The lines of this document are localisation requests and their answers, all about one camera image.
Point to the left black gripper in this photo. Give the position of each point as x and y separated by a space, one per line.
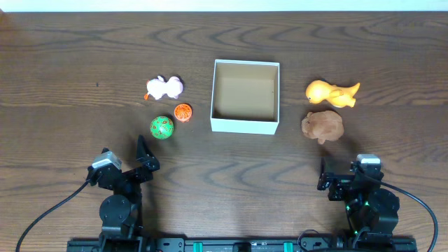
132 173

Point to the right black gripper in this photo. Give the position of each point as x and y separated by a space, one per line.
341 183

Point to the green patterned ball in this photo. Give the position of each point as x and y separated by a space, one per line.
161 127

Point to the orange patterned ball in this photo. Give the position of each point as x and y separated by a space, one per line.
183 112

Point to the brown plush toy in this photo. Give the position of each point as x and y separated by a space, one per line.
323 126

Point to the pink pig toy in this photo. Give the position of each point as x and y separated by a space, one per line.
158 87

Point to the white cardboard box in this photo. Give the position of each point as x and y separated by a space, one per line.
245 97

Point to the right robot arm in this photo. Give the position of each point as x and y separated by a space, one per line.
371 210

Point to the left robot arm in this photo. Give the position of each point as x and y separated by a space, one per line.
121 213

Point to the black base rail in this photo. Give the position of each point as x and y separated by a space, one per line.
309 242

